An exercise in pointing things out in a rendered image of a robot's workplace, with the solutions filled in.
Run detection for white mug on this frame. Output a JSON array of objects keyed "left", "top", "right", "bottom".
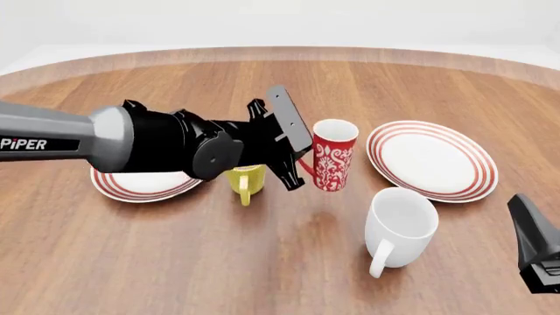
[{"left": 364, "top": 186, "right": 440, "bottom": 280}]

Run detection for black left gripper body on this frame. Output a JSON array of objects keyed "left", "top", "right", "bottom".
[{"left": 248, "top": 113, "right": 302, "bottom": 166}]

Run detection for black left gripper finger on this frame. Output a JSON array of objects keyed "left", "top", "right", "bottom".
[
  {"left": 267, "top": 157, "right": 306, "bottom": 193},
  {"left": 246, "top": 97, "right": 269, "bottom": 121}
]

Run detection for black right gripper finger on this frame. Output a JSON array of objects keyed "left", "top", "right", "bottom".
[{"left": 507, "top": 192, "right": 560, "bottom": 265}]

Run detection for white plate with red rings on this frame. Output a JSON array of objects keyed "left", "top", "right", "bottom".
[
  {"left": 89, "top": 164, "right": 205, "bottom": 204},
  {"left": 366, "top": 120, "right": 500, "bottom": 204}
]

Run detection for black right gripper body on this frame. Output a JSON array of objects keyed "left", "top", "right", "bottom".
[{"left": 518, "top": 253, "right": 560, "bottom": 295}]

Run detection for yellow mug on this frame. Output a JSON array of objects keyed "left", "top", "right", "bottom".
[{"left": 224, "top": 164, "right": 268, "bottom": 207}]

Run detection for red patterned mug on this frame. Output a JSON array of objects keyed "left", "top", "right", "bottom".
[{"left": 298, "top": 118, "right": 361, "bottom": 193}]

